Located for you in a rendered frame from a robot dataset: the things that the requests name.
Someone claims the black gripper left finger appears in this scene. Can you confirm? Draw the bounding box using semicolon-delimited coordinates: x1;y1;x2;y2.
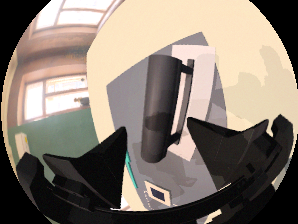
43;127;128;209

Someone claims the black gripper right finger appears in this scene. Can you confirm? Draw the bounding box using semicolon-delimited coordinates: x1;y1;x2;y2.
186;116;270;190

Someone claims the cream tile with dark blue rectangle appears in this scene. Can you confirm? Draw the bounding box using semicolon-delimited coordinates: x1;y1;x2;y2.
145;181;172;206

